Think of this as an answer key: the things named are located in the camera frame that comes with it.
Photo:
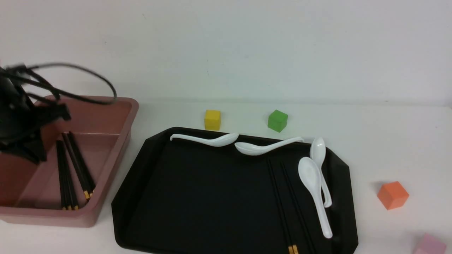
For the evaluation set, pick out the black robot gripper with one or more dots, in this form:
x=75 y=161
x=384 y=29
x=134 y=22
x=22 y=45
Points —
x=21 y=122

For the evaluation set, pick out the pink plastic bin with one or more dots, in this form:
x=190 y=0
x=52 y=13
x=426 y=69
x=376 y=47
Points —
x=30 y=193

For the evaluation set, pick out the black chopstick bin left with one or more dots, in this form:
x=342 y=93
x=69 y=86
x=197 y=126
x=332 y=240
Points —
x=64 y=205

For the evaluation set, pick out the black chopstick bin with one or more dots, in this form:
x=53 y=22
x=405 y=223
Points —
x=64 y=205
x=70 y=185

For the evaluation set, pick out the black chopstick bin middle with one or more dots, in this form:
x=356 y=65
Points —
x=70 y=185

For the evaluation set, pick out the black chopstick bin slanted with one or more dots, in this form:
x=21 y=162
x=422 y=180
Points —
x=90 y=192

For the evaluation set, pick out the black plastic tray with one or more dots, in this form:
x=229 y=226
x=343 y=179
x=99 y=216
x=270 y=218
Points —
x=181 y=197

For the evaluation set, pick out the yellow cube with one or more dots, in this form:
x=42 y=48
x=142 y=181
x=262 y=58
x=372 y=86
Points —
x=212 y=120

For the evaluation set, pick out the white spoon far left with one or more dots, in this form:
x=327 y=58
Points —
x=221 y=141

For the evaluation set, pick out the white spoon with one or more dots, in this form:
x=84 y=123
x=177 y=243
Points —
x=254 y=150
x=318 y=155
x=221 y=141
x=310 y=176

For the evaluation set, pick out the white spoon centre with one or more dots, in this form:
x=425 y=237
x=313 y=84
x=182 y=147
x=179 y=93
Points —
x=254 y=150

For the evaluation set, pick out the green cube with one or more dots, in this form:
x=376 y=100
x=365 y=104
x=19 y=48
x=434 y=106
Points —
x=277 y=120

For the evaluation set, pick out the white spoon front right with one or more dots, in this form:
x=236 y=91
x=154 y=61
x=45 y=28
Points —
x=310 y=176

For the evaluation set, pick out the white spoon upper right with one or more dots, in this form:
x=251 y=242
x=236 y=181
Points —
x=318 y=155

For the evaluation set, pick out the orange cube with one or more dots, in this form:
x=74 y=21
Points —
x=392 y=195

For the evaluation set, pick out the pink cube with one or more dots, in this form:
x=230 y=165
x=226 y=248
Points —
x=429 y=244

